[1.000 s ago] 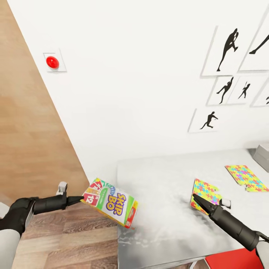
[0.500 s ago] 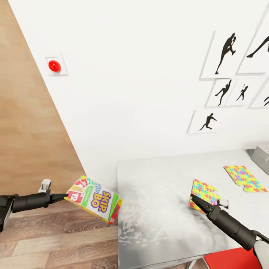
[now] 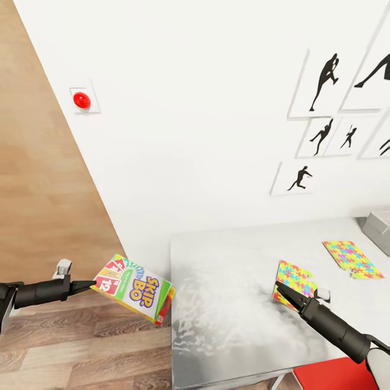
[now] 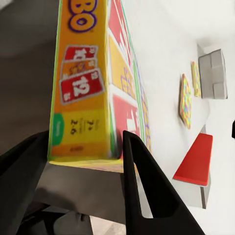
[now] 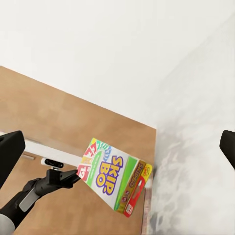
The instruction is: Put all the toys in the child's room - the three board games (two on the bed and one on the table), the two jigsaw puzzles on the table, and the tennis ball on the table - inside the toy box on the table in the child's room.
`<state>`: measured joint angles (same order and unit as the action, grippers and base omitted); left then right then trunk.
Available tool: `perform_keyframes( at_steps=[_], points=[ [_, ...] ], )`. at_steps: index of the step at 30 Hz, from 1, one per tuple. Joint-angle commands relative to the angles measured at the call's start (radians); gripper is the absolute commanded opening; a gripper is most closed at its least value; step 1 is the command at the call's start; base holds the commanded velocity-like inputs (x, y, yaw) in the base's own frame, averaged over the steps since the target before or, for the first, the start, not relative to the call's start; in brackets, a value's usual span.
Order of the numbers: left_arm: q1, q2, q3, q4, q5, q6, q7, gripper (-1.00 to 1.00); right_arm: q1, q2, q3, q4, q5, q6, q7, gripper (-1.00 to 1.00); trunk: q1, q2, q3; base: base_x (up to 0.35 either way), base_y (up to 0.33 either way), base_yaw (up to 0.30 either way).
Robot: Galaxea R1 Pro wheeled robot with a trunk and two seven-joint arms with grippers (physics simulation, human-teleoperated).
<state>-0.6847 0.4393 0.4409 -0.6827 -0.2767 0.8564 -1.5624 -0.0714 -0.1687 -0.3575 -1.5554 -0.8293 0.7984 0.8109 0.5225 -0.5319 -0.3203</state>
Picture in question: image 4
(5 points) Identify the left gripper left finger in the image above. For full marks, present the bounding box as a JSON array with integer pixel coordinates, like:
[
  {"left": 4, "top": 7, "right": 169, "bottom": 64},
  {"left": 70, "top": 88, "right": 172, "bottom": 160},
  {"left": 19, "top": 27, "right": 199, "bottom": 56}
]
[{"left": 0, "top": 130, "right": 49, "bottom": 235}]

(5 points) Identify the board game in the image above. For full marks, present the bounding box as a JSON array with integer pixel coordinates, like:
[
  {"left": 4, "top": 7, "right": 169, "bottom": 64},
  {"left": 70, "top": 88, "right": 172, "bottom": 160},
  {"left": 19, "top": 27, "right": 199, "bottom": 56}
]
[{"left": 47, "top": 0, "right": 152, "bottom": 175}]

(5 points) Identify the jigsaw puzzle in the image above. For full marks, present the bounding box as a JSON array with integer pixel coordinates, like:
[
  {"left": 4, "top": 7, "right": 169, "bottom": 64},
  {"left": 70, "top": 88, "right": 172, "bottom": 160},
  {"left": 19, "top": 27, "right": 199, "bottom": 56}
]
[
  {"left": 180, "top": 74, "right": 191, "bottom": 130},
  {"left": 192, "top": 61, "right": 201, "bottom": 97}
]

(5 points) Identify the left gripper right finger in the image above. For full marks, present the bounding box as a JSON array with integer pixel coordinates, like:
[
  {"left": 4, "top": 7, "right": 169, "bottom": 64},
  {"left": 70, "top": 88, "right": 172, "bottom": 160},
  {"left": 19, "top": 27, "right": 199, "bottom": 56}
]
[{"left": 122, "top": 130, "right": 206, "bottom": 235}]

